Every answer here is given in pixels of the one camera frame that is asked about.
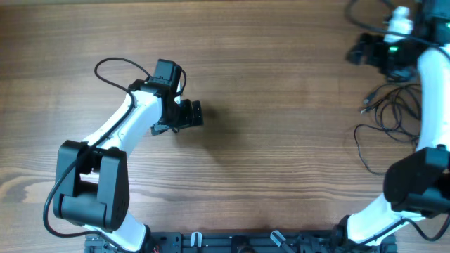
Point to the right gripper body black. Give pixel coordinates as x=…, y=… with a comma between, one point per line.
x=392, y=59

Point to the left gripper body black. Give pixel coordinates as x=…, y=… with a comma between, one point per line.
x=185, y=114

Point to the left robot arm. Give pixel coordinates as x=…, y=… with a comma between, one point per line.
x=91, y=192

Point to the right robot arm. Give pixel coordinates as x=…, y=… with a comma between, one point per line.
x=416, y=187

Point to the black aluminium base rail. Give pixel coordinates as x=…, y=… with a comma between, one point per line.
x=303, y=242

